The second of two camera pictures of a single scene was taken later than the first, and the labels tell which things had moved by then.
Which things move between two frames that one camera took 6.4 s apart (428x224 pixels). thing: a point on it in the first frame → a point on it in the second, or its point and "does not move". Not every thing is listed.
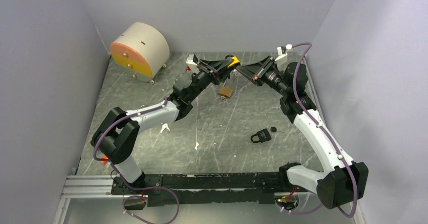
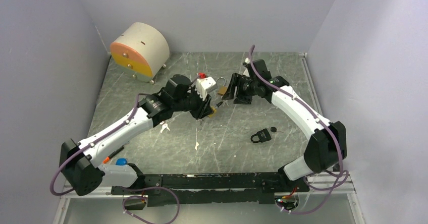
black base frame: (259, 188) does not move
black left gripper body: (206, 78) → (197, 106)
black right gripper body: (272, 78) → (246, 88)
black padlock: (263, 134) does not move
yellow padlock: (235, 62) → (215, 111)
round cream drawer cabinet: (142, 50) does not move
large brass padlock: (225, 91) does not move
